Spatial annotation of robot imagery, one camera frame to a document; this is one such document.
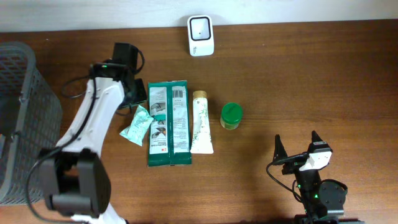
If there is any mint green small packet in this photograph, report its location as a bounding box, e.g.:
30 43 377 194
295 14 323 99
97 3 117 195
119 105 154 146

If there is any green white package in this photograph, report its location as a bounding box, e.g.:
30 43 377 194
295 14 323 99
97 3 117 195
147 80 192 167

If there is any green lid jar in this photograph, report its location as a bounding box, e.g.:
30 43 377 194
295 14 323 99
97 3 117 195
220 103 243 130

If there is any white tube with tan cap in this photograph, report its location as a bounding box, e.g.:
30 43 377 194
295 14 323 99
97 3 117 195
190 90 214 154

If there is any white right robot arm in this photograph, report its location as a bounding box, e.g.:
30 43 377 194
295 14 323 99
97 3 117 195
266 131 362 224

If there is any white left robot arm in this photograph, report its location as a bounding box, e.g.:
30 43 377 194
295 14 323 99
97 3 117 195
35 63 136 223

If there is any white barcode scanner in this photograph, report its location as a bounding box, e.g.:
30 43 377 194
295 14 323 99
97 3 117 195
187 15 215 57

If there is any grey plastic mesh basket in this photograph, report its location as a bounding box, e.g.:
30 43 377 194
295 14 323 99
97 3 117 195
1 42 63 206

